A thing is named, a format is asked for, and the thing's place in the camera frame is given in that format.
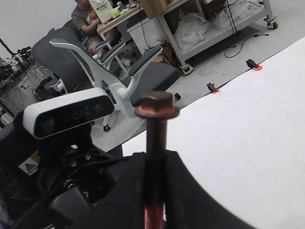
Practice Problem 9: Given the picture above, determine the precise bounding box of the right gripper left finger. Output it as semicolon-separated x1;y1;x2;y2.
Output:
90;151;147;229

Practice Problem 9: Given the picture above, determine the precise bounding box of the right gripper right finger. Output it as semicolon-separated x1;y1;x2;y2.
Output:
163;150;259;229

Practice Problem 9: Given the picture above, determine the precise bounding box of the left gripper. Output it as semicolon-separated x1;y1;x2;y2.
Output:
0;116;120;229

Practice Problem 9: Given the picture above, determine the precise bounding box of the copper hex flange bolt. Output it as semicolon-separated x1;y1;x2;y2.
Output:
135;91;181;229

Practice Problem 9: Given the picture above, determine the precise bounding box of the brown cardboard box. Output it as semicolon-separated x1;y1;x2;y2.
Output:
139;0;173;19

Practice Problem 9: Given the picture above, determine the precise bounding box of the black and orange clamp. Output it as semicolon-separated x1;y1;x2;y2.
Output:
206;82;220;94
246;58;264;72

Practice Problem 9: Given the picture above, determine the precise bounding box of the dark grey office chair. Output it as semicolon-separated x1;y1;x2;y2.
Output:
30;19;120;96

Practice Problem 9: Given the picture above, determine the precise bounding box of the grey metal bench on casters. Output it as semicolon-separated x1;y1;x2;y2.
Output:
127;0;278;76

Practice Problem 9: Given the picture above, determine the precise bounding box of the wooden top desk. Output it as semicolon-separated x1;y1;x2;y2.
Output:
96;4;150;57

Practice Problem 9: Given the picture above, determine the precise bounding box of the clear plastic bag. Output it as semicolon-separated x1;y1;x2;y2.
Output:
213;0;265;27
174;12;211;52

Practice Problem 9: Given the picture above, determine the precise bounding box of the person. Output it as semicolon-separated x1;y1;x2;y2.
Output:
71;0;123;55

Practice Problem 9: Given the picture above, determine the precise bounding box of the white paper bag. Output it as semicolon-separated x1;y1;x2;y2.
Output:
88;0;113;25

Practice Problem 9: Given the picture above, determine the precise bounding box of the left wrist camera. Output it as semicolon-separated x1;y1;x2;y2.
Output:
22;87;115;139

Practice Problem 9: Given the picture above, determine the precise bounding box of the white frame office chair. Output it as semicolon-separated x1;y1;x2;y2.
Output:
49;37;182;133

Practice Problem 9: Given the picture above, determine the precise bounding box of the black floor cable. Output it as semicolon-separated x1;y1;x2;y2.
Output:
224;32;270;59

